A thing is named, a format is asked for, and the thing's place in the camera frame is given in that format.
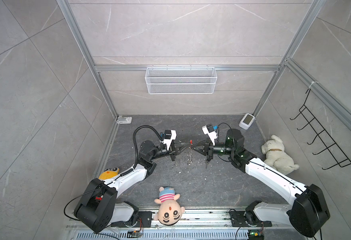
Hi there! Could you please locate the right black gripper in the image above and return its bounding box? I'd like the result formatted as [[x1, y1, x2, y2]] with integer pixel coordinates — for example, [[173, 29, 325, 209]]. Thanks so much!
[[192, 138, 236, 161]]

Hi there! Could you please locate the metal keyring holder red handle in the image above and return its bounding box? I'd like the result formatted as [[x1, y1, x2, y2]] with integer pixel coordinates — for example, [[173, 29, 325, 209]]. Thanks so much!
[[187, 140, 193, 166]]

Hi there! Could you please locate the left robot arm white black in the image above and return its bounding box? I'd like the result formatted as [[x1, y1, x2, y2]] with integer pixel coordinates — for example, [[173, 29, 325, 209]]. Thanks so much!
[[73, 140, 189, 233]]

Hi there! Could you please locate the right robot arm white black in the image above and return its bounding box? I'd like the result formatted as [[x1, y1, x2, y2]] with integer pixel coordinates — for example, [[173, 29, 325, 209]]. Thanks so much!
[[190, 129, 330, 238]]

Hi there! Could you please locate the white digital clock device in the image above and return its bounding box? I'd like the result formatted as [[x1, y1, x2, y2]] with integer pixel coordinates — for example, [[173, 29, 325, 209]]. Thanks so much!
[[239, 113, 255, 130]]

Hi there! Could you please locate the plush doll striped hat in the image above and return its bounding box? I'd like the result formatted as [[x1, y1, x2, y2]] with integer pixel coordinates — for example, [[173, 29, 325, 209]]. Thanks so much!
[[153, 187, 185, 226]]

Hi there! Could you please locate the white plush dog toy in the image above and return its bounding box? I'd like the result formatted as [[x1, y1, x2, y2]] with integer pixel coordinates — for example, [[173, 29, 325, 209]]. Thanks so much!
[[261, 135, 300, 175]]

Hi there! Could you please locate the yellow red plush toy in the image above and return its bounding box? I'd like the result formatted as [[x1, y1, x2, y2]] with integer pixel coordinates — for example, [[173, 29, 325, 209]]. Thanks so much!
[[98, 168, 119, 181]]

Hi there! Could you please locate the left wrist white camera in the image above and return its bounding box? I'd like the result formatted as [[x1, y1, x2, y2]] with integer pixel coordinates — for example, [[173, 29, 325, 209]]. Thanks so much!
[[162, 130, 177, 151]]

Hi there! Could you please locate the wrist white camera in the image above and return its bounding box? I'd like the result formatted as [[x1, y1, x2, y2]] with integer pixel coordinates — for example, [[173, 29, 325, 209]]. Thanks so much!
[[202, 124, 218, 146], [162, 130, 177, 151]]

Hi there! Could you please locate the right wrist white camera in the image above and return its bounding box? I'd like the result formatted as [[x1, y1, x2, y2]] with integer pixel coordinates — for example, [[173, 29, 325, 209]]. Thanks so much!
[[202, 124, 218, 146]]

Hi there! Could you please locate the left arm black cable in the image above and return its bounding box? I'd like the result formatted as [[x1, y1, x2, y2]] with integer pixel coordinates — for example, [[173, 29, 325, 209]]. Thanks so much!
[[132, 125, 164, 167]]

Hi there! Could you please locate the white wall socket box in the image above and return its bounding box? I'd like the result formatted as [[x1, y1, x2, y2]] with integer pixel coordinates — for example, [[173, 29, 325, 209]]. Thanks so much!
[[117, 117, 132, 125]]

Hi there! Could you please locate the white wire mesh basket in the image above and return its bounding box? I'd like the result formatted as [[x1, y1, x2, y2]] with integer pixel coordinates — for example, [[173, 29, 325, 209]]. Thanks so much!
[[145, 67, 218, 95]]

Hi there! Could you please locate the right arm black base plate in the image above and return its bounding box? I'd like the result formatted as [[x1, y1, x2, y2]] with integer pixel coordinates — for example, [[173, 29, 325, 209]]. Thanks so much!
[[228, 209, 272, 228]]

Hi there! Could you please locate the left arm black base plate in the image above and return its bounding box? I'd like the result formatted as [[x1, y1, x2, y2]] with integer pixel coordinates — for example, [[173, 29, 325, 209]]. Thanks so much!
[[112, 211, 153, 228]]

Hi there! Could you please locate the black wire hook rack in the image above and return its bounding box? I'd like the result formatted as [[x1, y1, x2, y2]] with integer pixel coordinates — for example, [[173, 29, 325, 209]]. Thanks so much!
[[290, 89, 351, 170]]

